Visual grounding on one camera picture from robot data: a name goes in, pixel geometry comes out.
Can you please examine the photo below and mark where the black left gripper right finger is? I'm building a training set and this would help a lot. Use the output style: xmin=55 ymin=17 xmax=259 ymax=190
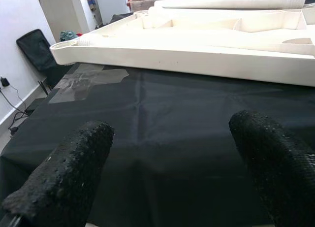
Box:
xmin=228 ymin=110 xmax=315 ymax=227

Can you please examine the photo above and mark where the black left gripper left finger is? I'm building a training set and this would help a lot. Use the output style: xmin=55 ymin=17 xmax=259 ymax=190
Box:
xmin=2 ymin=120 xmax=115 ymax=227

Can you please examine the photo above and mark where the clear tape patch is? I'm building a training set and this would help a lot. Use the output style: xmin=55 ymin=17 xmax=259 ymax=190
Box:
xmin=49 ymin=65 xmax=130 ymax=104

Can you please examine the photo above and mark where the black tablecloth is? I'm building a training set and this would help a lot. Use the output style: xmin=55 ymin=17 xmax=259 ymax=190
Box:
xmin=0 ymin=63 xmax=315 ymax=227

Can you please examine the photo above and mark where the black folding chair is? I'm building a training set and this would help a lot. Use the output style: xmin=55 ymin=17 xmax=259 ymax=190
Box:
xmin=16 ymin=29 xmax=74 ymax=96

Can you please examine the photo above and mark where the green stuffed toy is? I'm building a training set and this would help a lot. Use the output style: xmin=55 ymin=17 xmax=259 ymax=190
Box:
xmin=60 ymin=30 xmax=77 ymax=42

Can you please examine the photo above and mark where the white plastic table top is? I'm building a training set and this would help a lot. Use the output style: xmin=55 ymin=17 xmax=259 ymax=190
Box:
xmin=50 ymin=4 xmax=315 ymax=87

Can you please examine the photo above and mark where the hanging clothes bundle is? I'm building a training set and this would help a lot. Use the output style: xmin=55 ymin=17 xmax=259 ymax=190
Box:
xmin=85 ymin=0 xmax=98 ymax=17

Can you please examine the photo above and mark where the white fridge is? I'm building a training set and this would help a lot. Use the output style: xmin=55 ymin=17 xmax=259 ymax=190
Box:
xmin=95 ymin=0 xmax=130 ymax=15

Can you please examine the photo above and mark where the beige cloth covered bench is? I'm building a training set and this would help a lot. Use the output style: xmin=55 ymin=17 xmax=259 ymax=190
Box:
xmin=129 ymin=0 xmax=158 ymax=13

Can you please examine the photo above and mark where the black charger cable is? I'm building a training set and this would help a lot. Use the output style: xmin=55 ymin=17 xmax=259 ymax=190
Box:
xmin=0 ymin=85 xmax=29 ymax=134

